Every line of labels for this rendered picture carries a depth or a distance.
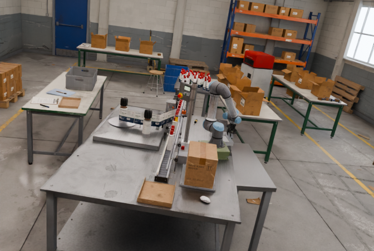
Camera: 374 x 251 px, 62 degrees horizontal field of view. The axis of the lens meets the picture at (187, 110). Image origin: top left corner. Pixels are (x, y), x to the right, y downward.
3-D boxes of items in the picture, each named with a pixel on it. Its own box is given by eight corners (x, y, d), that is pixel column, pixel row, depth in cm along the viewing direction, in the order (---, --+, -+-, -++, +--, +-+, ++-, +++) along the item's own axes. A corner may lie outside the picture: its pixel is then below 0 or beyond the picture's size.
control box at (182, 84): (183, 97, 344) (185, 80, 338) (195, 101, 335) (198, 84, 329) (177, 98, 337) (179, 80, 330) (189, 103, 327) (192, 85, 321)
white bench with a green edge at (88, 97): (63, 113, 580) (63, 71, 554) (104, 117, 591) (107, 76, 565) (23, 166, 403) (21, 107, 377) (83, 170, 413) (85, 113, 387)
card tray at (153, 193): (144, 180, 261) (145, 176, 260) (175, 185, 261) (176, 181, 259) (136, 202, 233) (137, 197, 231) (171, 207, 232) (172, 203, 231)
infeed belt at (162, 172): (176, 114, 418) (176, 111, 417) (182, 115, 418) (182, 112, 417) (156, 180, 263) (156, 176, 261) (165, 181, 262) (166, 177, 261)
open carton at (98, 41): (88, 47, 813) (88, 33, 801) (92, 44, 858) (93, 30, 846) (104, 49, 817) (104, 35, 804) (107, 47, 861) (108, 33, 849)
